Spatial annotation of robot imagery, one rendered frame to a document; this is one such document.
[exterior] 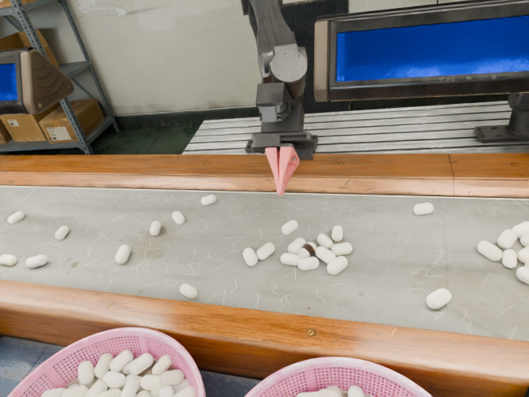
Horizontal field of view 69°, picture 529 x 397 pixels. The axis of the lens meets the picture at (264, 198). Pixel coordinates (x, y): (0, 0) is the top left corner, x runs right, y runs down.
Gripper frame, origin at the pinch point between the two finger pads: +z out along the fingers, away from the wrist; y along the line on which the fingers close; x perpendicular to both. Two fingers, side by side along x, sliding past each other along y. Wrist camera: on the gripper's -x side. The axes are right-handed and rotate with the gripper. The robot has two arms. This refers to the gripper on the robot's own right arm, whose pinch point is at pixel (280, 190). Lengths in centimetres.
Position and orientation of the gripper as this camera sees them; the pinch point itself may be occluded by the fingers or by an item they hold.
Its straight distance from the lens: 65.4
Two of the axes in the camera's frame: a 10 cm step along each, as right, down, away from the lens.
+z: -0.8, 9.7, -2.3
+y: 9.6, 0.2, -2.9
